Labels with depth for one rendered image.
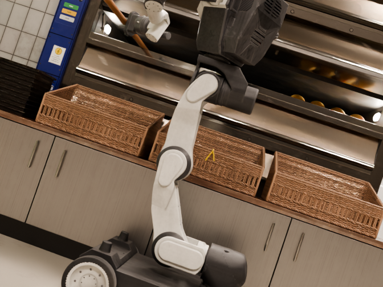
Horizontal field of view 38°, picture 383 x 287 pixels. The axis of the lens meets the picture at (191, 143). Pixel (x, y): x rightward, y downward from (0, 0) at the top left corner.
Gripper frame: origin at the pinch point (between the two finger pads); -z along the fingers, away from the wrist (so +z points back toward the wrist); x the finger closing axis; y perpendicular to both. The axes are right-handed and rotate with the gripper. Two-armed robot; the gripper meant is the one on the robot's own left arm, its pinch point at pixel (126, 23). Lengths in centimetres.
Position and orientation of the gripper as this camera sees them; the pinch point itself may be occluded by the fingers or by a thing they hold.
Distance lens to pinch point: 280.4
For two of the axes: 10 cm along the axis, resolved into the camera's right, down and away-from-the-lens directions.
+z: 7.3, 2.4, -6.4
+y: 6.0, 2.2, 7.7
